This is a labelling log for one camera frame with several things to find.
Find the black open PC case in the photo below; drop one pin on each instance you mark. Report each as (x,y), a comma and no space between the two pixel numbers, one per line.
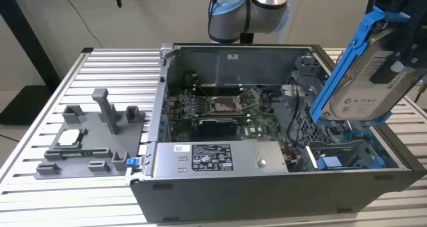
(234,199)

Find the black box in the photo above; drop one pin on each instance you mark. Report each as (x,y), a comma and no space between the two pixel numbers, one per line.
(27,104)

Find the hard disk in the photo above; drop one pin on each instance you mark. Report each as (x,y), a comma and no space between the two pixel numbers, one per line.
(361,92)

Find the silver power supply unit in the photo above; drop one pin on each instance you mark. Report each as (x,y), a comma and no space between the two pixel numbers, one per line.
(241,159)

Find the CPU socket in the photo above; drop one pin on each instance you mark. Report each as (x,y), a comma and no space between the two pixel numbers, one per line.
(222,104)

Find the grey parts rack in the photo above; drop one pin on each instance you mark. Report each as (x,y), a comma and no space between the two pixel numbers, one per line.
(101,137)

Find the green RAM stick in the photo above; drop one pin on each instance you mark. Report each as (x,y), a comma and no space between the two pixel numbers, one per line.
(83,153)

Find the blue case latch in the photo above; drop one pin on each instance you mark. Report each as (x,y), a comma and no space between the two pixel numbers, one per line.
(133,162)

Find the black frame post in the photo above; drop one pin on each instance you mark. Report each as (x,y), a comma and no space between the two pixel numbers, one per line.
(30,37)

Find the blue plastic bay bracket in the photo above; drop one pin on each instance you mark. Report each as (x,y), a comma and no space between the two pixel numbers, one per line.
(330,162)

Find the silver CPU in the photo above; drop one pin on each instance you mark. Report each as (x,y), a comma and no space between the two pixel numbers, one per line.
(71,138)

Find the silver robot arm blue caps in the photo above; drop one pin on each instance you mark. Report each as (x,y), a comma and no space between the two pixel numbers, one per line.
(230,19)

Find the green motherboard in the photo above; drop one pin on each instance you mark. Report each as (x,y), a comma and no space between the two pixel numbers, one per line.
(261,129)

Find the black RAM slots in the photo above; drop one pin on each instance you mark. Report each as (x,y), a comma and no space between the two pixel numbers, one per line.
(217,88)

